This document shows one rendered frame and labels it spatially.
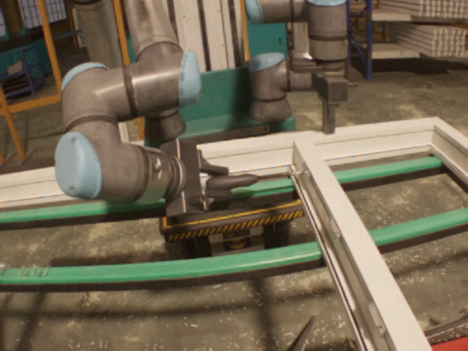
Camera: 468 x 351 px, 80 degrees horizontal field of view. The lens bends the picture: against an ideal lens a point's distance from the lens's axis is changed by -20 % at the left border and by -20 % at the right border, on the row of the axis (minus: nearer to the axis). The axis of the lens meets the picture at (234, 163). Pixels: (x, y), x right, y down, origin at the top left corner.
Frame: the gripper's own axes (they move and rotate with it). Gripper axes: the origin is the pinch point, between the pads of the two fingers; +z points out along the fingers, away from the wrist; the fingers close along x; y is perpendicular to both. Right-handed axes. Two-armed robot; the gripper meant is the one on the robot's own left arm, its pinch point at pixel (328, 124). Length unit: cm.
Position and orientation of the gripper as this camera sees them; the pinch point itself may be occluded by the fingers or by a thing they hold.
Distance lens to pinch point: 84.7
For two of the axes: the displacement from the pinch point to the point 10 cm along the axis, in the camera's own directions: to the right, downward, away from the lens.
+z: 1.0, 8.6, 5.0
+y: 9.9, -1.3, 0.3
